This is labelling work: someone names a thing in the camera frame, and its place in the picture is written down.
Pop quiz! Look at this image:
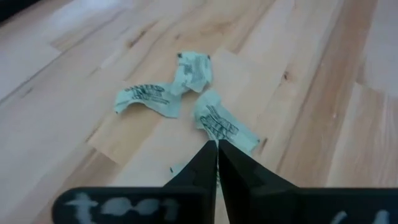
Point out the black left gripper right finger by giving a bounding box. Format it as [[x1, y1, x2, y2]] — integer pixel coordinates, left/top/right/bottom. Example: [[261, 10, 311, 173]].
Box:
[[218, 139, 398, 224]]

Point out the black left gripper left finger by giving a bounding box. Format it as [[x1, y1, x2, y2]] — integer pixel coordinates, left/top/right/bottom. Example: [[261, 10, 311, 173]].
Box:
[[51, 139, 218, 224]]

